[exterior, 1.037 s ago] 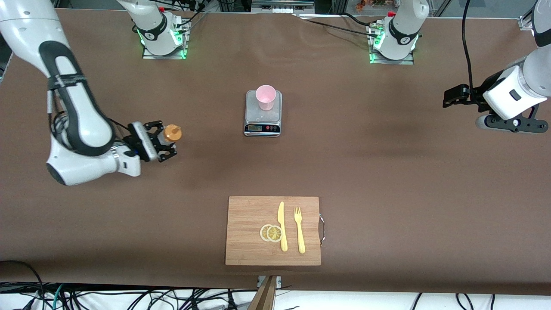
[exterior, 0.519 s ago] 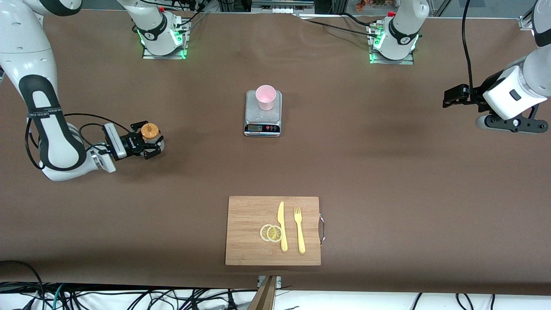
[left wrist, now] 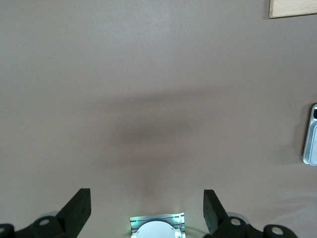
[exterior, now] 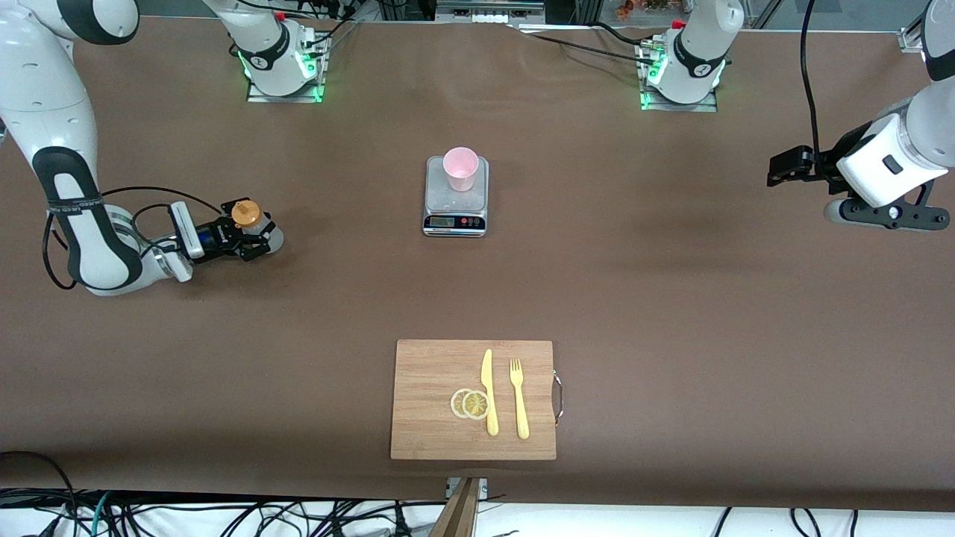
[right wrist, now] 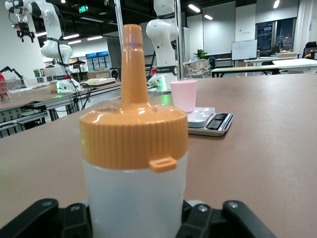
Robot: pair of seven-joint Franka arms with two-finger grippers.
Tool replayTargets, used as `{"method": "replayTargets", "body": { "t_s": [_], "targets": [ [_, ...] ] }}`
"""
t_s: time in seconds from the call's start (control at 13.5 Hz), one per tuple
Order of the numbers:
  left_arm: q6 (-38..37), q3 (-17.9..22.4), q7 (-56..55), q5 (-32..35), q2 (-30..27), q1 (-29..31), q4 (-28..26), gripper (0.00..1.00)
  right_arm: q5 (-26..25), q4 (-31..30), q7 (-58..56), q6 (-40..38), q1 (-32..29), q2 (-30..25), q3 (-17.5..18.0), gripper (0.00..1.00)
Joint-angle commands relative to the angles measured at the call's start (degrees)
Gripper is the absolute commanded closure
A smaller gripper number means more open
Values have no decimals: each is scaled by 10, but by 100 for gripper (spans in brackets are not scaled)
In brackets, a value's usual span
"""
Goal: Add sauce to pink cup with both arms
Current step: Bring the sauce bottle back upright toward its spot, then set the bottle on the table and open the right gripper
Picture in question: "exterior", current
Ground aluminium frame corner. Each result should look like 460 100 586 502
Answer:
899 0 955 53

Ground wooden cutting board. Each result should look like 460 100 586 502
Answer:
390 339 565 461

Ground yellow plastic knife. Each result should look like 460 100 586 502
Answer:
480 348 500 437

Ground silver digital kitchen scale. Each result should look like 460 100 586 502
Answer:
422 155 489 239

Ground pink plastic cup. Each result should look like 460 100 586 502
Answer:
443 147 480 192

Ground black looped floor cable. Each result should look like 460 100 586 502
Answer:
0 450 79 537

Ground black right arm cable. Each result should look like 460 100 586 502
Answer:
43 186 225 289

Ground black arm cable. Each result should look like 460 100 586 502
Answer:
43 186 225 289
800 0 826 154

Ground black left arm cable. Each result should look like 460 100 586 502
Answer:
800 0 826 154

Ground wooden post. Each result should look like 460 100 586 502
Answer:
428 477 482 537

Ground small metal bracket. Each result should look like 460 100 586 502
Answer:
445 477 489 502

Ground translucent squeeze bottle orange cap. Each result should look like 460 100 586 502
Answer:
231 199 285 256

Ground yellow plastic fork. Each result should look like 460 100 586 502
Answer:
510 358 530 440

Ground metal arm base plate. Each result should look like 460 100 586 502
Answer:
246 26 327 104
639 34 719 113

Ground teal floor cable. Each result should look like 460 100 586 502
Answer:
90 491 114 536

